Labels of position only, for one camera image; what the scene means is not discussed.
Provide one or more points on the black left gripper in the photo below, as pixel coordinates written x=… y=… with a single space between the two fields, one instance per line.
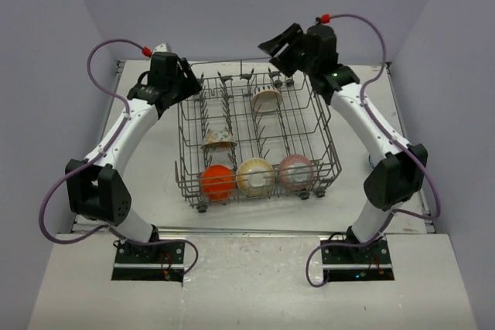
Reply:
x=190 y=85

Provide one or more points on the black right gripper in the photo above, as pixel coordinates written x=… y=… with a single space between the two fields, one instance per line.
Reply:
x=282 y=61

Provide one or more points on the beige white bowl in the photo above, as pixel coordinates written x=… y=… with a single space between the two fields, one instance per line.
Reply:
x=266 y=100

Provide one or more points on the grey wire dish rack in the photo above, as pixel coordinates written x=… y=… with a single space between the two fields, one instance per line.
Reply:
x=299 y=126

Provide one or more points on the blue patterned bowl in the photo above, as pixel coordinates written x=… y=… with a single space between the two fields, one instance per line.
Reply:
x=371 y=163

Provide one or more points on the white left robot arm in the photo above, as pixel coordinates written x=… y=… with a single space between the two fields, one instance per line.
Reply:
x=95 y=185

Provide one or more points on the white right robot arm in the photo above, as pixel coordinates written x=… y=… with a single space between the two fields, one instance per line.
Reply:
x=397 y=173

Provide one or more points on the floral white bowl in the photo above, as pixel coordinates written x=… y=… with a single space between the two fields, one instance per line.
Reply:
x=218 y=140

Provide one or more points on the orange bowl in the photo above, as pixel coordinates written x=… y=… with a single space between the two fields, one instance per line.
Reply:
x=217 y=182

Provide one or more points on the pink rimmed white bowl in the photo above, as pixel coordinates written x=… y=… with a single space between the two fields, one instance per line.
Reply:
x=296 y=172

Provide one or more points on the yellow rimmed white bowl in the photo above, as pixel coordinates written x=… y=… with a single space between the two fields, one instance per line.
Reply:
x=255 y=177

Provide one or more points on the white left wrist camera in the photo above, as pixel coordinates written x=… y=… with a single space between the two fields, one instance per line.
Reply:
x=162 y=48

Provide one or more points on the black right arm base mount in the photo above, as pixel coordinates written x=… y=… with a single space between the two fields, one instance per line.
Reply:
x=372 y=263

